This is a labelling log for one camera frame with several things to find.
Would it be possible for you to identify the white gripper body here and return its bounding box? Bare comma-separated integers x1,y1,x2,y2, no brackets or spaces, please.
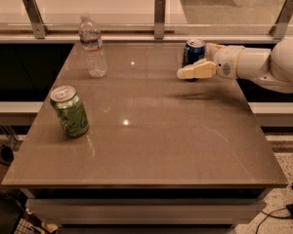
213,46,244,79

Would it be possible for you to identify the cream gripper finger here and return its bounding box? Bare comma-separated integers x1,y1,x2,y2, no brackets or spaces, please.
177,58,216,80
204,43,224,59

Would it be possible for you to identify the blue pepsi can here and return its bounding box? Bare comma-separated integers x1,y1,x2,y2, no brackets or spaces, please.
182,39,205,67

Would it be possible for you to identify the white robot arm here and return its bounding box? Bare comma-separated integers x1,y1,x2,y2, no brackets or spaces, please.
177,39,293,94

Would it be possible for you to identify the green soda can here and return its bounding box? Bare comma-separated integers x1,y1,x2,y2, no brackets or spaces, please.
50,85,88,137

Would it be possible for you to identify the clear plastic water bottle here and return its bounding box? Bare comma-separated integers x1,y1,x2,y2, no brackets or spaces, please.
78,14,107,78

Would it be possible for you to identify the dark round object left floor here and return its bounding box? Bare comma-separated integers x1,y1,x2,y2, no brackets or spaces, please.
0,145,14,166

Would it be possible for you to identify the right metal railing bracket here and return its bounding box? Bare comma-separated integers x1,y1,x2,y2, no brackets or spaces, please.
269,0,293,40

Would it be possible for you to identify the metal railing bracket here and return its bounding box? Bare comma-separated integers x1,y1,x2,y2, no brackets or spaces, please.
269,0,293,40
21,0,48,39
154,0,166,39

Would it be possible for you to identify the middle metal railing bracket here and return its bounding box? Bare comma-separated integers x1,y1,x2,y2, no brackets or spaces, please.
154,0,166,39

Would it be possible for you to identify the left metal railing bracket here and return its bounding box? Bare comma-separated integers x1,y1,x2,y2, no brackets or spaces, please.
21,0,48,39

